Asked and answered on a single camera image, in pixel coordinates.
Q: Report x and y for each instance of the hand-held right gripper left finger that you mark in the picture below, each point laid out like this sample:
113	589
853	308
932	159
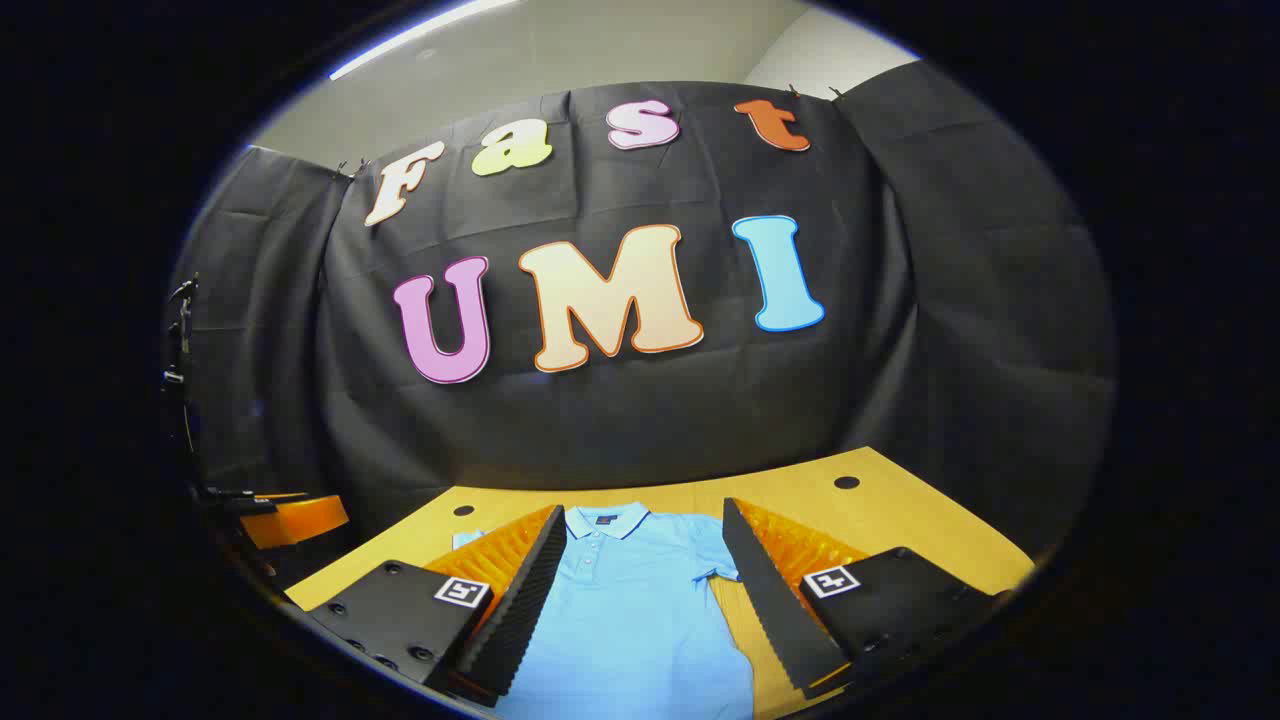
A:
520	610

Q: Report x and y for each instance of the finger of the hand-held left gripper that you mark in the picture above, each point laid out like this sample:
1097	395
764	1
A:
300	520

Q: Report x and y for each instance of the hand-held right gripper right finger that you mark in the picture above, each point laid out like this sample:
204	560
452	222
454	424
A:
780	610

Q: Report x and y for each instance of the light blue polo T-shirt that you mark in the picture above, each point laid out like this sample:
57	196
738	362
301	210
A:
630	620

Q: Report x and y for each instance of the black backdrop cloth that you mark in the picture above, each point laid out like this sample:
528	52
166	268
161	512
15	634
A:
700	420

